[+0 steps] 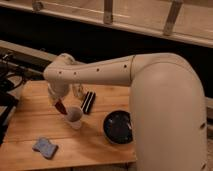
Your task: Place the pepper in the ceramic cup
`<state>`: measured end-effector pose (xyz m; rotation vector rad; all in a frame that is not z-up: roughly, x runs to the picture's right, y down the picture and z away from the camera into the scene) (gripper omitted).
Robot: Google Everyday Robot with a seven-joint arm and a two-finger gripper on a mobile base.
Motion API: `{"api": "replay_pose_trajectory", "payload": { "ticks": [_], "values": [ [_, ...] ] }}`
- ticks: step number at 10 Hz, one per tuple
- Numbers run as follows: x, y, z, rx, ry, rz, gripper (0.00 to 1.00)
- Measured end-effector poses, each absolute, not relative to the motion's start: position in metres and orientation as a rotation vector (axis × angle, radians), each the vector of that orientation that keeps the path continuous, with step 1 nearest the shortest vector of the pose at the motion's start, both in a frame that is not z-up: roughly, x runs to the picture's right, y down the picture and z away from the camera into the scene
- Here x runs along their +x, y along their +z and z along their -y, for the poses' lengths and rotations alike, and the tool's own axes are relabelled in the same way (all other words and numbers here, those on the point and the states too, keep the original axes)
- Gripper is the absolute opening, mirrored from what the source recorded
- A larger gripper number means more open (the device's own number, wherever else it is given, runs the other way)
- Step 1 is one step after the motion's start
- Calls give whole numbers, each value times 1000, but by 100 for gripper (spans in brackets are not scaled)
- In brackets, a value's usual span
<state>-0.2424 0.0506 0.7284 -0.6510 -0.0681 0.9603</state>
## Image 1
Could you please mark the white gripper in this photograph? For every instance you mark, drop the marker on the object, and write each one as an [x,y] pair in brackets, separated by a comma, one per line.
[57,92]

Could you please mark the red pepper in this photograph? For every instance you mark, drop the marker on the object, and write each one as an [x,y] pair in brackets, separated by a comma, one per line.
[60,107]

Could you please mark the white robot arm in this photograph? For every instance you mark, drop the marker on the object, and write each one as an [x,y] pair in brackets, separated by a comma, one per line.
[167,105]

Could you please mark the white ceramic cup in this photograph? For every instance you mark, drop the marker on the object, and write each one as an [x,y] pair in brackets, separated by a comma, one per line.
[74,115]

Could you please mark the clear glass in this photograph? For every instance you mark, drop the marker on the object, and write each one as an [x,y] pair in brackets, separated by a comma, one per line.
[78,91]

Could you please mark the black striped block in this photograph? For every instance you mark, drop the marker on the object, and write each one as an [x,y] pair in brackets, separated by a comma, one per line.
[88,102]

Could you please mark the wooden cutting board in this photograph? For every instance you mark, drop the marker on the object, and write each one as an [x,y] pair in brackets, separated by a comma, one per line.
[35,118]

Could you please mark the blue sponge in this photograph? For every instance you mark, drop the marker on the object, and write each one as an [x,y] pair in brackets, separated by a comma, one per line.
[45,147]

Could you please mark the black bowl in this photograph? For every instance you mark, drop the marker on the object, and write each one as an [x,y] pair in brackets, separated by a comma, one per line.
[117,127]

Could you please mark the wooden shelf rail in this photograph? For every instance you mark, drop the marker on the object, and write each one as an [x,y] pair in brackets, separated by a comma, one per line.
[188,21]

